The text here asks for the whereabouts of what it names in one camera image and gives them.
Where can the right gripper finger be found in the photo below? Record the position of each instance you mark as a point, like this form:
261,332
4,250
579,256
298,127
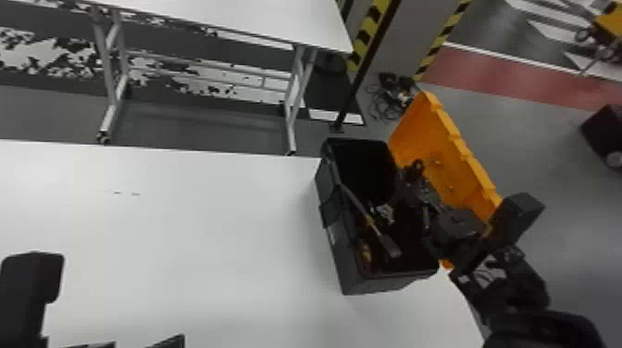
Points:
420,189

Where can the yellow black striped post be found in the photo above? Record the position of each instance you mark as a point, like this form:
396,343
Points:
368,29

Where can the long black hand tool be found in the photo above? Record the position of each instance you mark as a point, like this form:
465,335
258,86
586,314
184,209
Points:
371,226

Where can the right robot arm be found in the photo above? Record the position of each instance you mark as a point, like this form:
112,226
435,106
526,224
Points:
515,299

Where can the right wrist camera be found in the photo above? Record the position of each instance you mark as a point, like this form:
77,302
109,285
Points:
516,214

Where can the white side table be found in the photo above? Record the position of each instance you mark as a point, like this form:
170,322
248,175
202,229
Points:
243,19

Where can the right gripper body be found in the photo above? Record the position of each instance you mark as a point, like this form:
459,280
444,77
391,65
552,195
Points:
454,232

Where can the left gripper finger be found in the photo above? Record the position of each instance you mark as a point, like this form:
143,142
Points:
167,342
92,345

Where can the black tool box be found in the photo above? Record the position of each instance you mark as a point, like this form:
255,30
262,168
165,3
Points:
437,141

